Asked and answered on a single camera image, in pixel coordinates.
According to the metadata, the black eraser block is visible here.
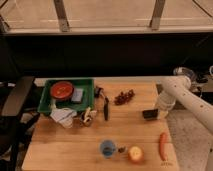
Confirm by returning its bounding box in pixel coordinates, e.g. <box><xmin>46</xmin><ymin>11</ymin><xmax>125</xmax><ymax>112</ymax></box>
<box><xmin>142</xmin><ymin>109</ymin><xmax>158</xmax><ymax>120</ymax></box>

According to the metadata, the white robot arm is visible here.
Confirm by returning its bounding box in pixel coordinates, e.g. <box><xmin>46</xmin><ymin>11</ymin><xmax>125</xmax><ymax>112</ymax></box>
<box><xmin>155</xmin><ymin>75</ymin><xmax>213</xmax><ymax>135</ymax></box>

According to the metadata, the orange carrot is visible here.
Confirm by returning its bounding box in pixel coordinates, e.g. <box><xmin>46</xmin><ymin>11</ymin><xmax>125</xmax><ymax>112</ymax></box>
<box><xmin>159</xmin><ymin>132</ymin><xmax>168</xmax><ymax>161</ymax></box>

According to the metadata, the bunch of red grapes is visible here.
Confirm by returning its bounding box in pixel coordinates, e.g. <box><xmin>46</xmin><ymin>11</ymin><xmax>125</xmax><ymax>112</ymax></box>
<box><xmin>114</xmin><ymin>89</ymin><xmax>135</xmax><ymax>105</ymax></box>

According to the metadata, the metal pot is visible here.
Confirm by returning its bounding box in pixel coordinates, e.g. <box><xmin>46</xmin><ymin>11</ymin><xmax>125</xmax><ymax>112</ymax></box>
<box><xmin>173</xmin><ymin>67</ymin><xmax>197</xmax><ymax>84</ymax></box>

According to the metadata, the blue cup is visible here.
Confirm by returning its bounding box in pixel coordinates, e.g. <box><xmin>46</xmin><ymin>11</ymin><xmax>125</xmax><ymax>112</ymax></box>
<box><xmin>99</xmin><ymin>140</ymin><xmax>116</xmax><ymax>158</ymax></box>

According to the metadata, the banana in cup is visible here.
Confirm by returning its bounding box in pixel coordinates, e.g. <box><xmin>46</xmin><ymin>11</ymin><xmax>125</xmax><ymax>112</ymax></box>
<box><xmin>80</xmin><ymin>107</ymin><xmax>97</xmax><ymax>127</ymax></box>

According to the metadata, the grey sponge in tray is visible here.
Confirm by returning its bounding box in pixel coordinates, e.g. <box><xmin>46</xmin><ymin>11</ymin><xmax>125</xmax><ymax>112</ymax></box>
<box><xmin>71</xmin><ymin>88</ymin><xmax>84</xmax><ymax>103</ymax></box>

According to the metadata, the green plastic tray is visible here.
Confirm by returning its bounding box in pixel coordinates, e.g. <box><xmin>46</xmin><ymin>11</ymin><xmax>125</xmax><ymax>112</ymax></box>
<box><xmin>38</xmin><ymin>78</ymin><xmax>94</xmax><ymax>116</ymax></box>

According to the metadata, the white crumpled cloth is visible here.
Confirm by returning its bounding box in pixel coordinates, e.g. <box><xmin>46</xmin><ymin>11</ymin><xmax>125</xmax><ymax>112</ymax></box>
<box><xmin>50</xmin><ymin>106</ymin><xmax>77</xmax><ymax>128</ymax></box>

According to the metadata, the red bowl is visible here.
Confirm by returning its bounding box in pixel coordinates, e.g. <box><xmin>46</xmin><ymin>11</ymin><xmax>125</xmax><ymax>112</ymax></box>
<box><xmin>50</xmin><ymin>81</ymin><xmax>74</xmax><ymax>101</ymax></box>

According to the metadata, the black office chair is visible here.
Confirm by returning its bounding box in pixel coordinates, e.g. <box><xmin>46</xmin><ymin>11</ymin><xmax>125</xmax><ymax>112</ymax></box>
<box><xmin>0</xmin><ymin>76</ymin><xmax>40</xmax><ymax>171</ymax></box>

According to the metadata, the black handled knife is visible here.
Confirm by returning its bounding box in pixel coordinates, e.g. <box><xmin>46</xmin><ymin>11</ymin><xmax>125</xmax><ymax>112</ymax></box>
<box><xmin>100</xmin><ymin>90</ymin><xmax>109</xmax><ymax>121</ymax></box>

